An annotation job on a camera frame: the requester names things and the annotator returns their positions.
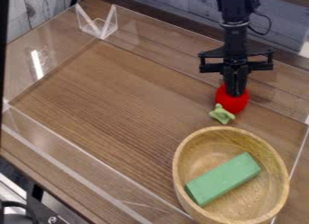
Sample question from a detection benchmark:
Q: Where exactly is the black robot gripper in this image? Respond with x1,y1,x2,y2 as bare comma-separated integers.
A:
198,22,274,97

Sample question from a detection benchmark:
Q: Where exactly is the red plush strawberry toy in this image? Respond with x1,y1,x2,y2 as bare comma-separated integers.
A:
208,84,250,125

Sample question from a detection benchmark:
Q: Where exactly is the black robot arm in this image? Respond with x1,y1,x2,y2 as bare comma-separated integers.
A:
198,0,274,98

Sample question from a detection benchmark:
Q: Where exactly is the green rectangular block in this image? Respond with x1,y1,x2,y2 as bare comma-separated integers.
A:
184,153,262,207

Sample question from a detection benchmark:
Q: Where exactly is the wooden bowl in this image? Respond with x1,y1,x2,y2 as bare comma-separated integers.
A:
172,126,290,224

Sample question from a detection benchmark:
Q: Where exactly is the clear acrylic corner bracket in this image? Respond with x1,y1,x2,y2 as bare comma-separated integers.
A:
75,5,118,40

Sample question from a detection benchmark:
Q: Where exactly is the clear acrylic tray wall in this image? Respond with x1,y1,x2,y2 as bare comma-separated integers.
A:
2,96,196,224

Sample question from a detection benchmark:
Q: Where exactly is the black table leg bracket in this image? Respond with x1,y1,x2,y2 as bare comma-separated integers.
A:
27,184,75,224

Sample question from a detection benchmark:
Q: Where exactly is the black cable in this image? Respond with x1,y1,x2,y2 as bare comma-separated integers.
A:
0,201,33,224

